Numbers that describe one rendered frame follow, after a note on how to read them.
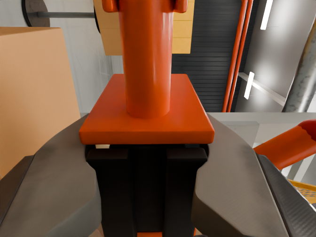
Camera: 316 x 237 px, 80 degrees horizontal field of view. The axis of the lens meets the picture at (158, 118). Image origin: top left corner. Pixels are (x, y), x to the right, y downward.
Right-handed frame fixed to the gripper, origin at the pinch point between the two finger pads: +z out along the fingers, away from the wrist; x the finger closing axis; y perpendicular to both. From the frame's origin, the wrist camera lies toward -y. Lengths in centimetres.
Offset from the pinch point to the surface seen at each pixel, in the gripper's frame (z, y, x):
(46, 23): 205, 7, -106
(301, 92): 434, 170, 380
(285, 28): 786, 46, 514
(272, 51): 826, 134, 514
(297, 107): 430, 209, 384
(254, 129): 89, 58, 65
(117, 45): 184, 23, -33
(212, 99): 1039, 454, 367
